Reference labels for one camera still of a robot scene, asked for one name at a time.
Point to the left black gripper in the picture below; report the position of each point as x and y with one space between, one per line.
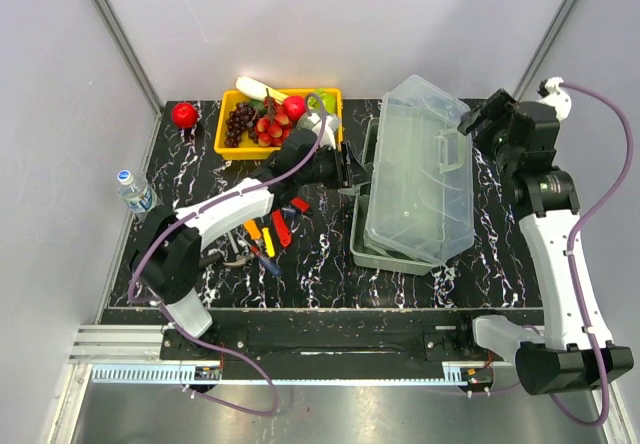
342 171

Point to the green netted melon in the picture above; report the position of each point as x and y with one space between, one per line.
313 121

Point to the dark purple grape bunch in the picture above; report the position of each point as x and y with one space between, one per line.
240 121

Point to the red lychee fruit bunch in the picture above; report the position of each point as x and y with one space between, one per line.
273 125

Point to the aluminium frame rail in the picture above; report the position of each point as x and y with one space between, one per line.
117 344

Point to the green pepper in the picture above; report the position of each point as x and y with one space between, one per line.
329 98

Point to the clear plastic tool box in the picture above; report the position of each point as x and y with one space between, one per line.
416 212

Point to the silver pliers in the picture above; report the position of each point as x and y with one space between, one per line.
245 257

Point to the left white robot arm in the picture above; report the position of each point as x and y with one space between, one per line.
167 254

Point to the blue red screwdriver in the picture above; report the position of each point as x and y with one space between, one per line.
268 264

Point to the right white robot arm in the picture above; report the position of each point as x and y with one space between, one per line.
576 350

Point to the plastic water bottle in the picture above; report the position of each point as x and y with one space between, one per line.
137 193

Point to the red apple on table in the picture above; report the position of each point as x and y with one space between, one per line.
184 115

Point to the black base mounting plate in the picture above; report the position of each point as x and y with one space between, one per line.
341 345

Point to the orange handled tool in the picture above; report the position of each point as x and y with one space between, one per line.
253 230

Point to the white radish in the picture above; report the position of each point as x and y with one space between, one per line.
257 90

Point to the red handled pliers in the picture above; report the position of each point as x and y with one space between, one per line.
297 206

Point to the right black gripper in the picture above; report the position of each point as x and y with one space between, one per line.
497 108

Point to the red apple in tray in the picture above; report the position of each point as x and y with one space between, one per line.
294 107

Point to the yellow plastic tray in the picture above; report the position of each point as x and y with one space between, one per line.
247 149

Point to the yellow utility knife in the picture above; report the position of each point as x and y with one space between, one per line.
268 242

